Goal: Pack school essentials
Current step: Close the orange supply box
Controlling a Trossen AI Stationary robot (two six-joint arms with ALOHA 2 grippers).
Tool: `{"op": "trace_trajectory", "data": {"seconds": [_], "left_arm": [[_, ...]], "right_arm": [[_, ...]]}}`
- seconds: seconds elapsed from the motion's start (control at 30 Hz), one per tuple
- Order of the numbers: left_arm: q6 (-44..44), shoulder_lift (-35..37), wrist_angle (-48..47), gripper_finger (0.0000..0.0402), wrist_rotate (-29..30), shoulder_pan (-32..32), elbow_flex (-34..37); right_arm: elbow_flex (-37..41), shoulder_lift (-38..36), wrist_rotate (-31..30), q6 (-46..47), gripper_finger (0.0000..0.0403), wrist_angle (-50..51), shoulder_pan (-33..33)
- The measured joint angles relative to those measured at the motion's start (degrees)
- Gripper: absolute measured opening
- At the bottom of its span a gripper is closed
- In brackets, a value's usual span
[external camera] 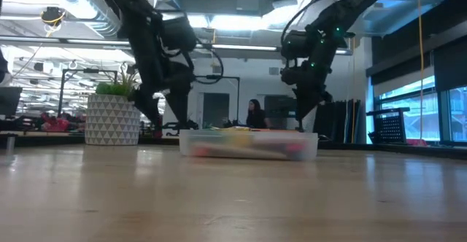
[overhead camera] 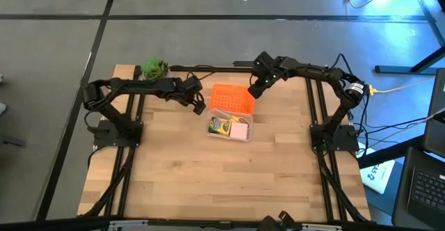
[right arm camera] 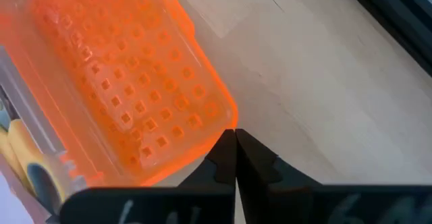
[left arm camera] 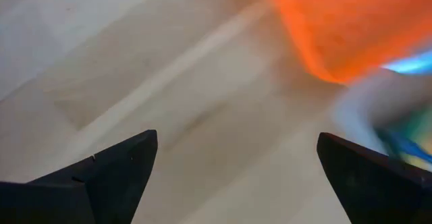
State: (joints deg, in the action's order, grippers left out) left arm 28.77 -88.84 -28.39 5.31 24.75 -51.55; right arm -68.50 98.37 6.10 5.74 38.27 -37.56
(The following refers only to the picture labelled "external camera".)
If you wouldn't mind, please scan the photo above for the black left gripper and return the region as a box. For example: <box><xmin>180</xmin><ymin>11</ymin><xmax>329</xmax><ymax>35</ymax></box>
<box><xmin>129</xmin><ymin>12</ymin><xmax>200</xmax><ymax>138</ymax></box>

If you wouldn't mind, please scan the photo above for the black background rig frame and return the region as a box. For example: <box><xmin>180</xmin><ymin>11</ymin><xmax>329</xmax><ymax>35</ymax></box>
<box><xmin>58</xmin><ymin>68</ymin><xmax>119</xmax><ymax>119</ymax></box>
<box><xmin>193</xmin><ymin>74</ymin><xmax>241</xmax><ymax>128</ymax></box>

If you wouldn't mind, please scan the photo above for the black perforated crate cart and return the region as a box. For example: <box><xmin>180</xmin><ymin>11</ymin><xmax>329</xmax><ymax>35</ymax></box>
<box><xmin>366</xmin><ymin>106</ymin><xmax>412</xmax><ymax>145</ymax></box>

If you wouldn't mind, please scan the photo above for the black monitor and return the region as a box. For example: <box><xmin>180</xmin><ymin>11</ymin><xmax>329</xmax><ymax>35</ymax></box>
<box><xmin>0</xmin><ymin>86</ymin><xmax>23</xmax><ymax>118</ymax></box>

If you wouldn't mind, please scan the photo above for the long ceiling light strip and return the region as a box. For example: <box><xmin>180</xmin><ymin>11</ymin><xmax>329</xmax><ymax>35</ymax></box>
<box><xmin>0</xmin><ymin>36</ymin><xmax>353</xmax><ymax>56</ymax></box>

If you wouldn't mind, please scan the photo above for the person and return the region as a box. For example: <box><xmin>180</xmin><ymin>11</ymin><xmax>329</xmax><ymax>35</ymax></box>
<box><xmin>245</xmin><ymin>98</ymin><xmax>270</xmax><ymax>130</ymax></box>

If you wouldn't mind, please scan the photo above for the plant in triangle-patterned pot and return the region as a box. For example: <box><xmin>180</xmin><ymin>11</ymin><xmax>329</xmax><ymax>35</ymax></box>
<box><xmin>84</xmin><ymin>63</ymin><xmax>142</xmax><ymax>147</ymax></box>

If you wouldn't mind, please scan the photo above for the silver rectangular air duct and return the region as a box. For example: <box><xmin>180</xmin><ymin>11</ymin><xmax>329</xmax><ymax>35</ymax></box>
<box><xmin>153</xmin><ymin>0</ymin><xmax>449</xmax><ymax>35</ymax></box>

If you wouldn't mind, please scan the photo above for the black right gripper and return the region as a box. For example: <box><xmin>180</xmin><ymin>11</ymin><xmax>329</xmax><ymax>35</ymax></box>
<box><xmin>279</xmin><ymin>28</ymin><xmax>348</xmax><ymax>132</ymax></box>

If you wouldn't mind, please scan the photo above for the translucent plastic box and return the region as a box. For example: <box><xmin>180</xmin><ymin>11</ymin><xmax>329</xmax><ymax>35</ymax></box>
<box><xmin>178</xmin><ymin>128</ymin><xmax>320</xmax><ymax>163</ymax></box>

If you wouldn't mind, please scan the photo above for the black equipment rack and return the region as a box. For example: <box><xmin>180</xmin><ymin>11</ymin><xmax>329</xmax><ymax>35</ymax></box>
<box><xmin>263</xmin><ymin>95</ymin><xmax>298</xmax><ymax>130</ymax></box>

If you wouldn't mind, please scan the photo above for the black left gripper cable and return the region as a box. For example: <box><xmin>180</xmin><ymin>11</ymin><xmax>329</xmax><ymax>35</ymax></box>
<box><xmin>193</xmin><ymin>47</ymin><xmax>225</xmax><ymax>86</ymax></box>

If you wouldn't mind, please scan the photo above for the black folded panels stack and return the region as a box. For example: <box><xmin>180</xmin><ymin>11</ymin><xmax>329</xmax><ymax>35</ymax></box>
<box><xmin>313</xmin><ymin>98</ymin><xmax>363</xmax><ymax>144</ymax></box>

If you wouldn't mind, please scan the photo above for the black yellow ceiling cable reel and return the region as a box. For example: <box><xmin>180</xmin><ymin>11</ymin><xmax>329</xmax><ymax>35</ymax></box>
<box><xmin>39</xmin><ymin>7</ymin><xmax>67</xmax><ymax>38</ymax></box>

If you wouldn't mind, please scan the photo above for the black aluminium table frame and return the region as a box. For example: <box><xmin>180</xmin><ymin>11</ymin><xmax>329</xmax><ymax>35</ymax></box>
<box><xmin>0</xmin><ymin>132</ymin><xmax>467</xmax><ymax>162</ymax></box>

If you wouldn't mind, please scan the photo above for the silver spiral air duct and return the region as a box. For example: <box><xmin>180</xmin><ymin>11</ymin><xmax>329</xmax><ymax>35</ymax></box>
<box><xmin>32</xmin><ymin>0</ymin><xmax>172</xmax><ymax>42</ymax></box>

